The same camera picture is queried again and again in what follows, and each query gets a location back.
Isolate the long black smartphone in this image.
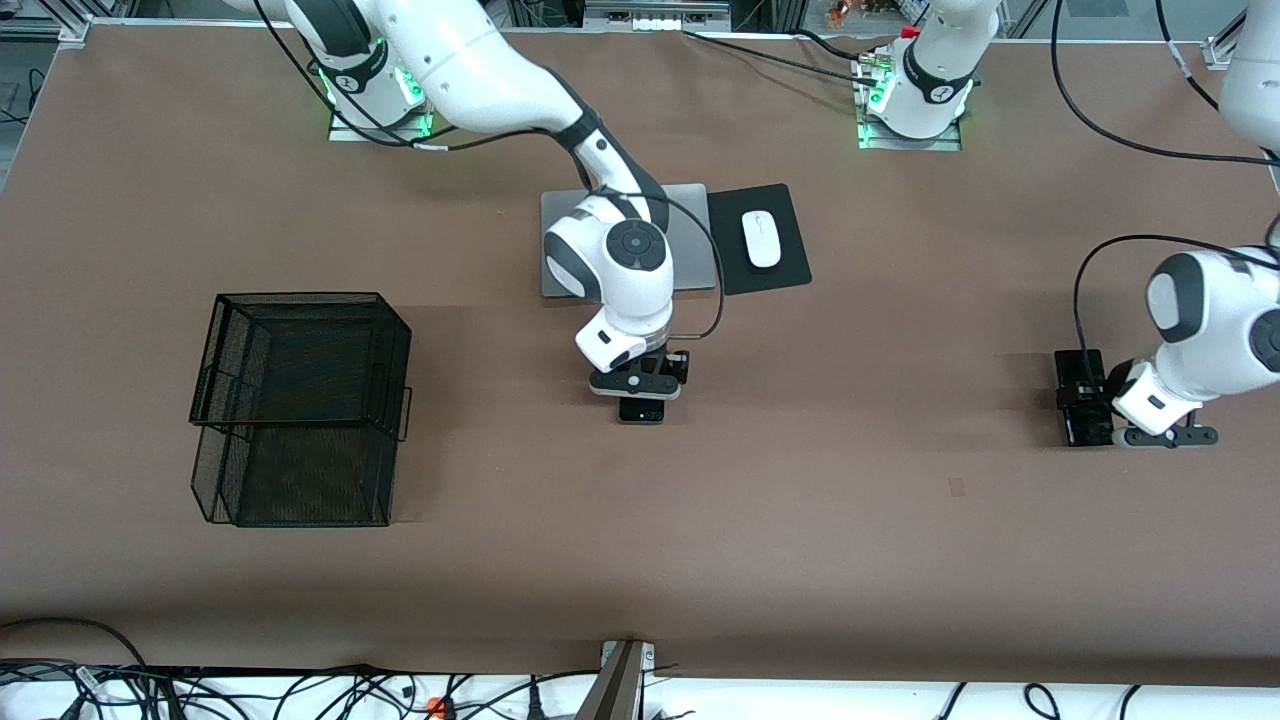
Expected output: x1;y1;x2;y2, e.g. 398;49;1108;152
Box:
1054;349;1114;448

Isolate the silver closed laptop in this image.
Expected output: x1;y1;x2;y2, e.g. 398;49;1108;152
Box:
540;183;719;299

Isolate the black mouse pad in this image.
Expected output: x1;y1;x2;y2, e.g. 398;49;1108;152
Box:
706;183;813;297

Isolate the white computer mouse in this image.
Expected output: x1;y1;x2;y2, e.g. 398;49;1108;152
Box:
741;210;783;270

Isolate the white power strip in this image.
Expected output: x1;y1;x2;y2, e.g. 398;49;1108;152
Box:
583;0;733;33

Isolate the black mesh two-tier tray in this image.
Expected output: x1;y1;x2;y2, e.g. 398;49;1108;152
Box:
189;292;414;528

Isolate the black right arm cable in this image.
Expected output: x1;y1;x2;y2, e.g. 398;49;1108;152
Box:
250;0;726;343

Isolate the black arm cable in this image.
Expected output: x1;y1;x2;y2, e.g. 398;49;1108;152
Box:
250;0;726;343
1050;0;1280;356

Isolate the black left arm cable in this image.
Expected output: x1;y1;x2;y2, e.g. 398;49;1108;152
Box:
1050;0;1280;356

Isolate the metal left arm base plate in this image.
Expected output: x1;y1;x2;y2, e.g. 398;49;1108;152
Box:
855;50;964;152

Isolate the black cable on table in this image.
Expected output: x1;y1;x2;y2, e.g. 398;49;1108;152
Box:
683;30;886;89

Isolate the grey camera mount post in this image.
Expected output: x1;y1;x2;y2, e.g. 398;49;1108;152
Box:
573;640;658;720

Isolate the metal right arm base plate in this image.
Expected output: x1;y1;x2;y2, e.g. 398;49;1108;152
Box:
328;45;438;143

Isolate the thick black floor cable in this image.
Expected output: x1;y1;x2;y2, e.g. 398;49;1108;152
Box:
0;617;149;671

